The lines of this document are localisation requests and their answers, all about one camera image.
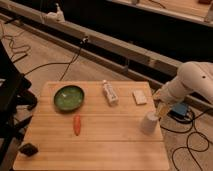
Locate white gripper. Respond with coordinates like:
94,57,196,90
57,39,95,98
153,87,173,117

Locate white ceramic cup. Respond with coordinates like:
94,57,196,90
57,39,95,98
141,111,158,135

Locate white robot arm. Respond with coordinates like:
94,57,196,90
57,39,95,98
153,61,213,117

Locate black eraser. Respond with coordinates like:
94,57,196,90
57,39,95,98
19,143,38,156

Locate blue electronic box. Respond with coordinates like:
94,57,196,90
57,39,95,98
170,103,188,119

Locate beige sponge block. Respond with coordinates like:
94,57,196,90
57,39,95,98
133,90,147,105

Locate white tube bottle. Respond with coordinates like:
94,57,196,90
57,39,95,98
103,80,118,106

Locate wooden cutting board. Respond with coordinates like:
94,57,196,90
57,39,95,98
13,81,169,171

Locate orange carrot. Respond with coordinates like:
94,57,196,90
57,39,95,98
73,115,81,136

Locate green bowl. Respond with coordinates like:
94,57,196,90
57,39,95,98
53,85,85,113

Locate black floor cable right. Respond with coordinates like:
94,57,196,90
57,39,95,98
159,107,213,171

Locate black floor cable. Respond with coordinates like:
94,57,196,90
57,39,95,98
159,107,213,171
0,23,90,82

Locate black floor cable left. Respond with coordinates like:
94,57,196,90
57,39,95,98
0,23,90,82

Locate black chair frame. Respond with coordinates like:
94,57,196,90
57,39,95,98
0,41,37,165

